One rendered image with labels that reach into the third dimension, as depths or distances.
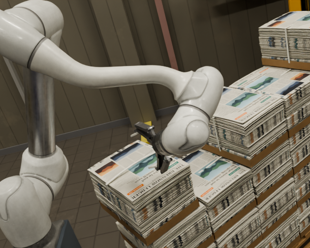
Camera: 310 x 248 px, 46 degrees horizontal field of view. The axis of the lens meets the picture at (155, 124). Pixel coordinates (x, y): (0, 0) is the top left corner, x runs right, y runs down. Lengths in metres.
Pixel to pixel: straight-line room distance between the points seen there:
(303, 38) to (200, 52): 2.29
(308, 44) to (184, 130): 1.17
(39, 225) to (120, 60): 2.89
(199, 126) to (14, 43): 0.54
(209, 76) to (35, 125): 0.63
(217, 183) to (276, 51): 0.85
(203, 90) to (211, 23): 3.09
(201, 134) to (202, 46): 3.22
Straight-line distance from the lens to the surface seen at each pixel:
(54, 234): 1.44
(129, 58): 4.02
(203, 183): 1.72
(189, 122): 0.99
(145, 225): 1.45
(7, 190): 1.32
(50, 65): 1.03
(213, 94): 1.09
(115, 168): 1.58
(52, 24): 1.18
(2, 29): 1.06
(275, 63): 2.19
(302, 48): 2.05
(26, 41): 1.04
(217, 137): 1.80
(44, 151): 1.40
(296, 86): 1.93
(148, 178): 1.44
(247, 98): 1.86
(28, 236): 1.37
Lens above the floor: 1.86
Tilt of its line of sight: 26 degrees down
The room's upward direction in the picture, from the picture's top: 16 degrees counter-clockwise
